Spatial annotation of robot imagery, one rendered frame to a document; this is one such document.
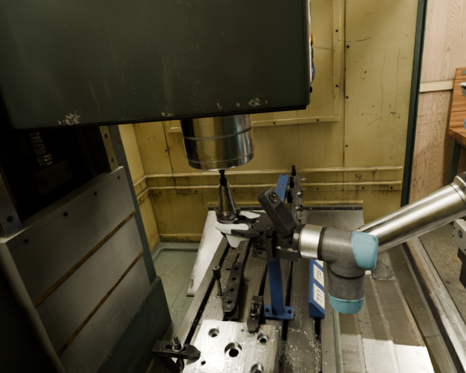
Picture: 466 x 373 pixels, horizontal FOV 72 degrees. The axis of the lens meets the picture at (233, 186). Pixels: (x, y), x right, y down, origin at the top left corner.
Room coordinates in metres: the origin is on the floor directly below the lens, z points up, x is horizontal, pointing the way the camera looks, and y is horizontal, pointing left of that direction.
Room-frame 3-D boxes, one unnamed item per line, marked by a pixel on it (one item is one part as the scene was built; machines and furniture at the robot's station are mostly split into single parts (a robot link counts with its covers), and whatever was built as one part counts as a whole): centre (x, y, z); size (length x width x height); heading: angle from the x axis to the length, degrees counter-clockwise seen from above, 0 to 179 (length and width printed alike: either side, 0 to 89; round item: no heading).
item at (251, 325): (0.75, -0.02, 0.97); 0.13 x 0.03 x 0.15; 164
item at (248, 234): (0.66, -0.03, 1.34); 0.09 x 0.05 x 0.02; 72
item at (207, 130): (0.72, 0.02, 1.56); 0.16 x 0.16 x 0.12
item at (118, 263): (0.84, 0.45, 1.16); 0.48 x 0.05 x 0.51; 164
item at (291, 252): (0.65, -0.09, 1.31); 0.12 x 0.08 x 0.09; 59
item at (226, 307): (0.94, 0.04, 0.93); 0.26 x 0.05 x 0.06; 169
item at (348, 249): (0.57, -0.23, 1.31); 0.11 x 0.08 x 0.09; 59
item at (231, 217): (0.72, 0.02, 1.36); 0.06 x 0.06 x 0.03
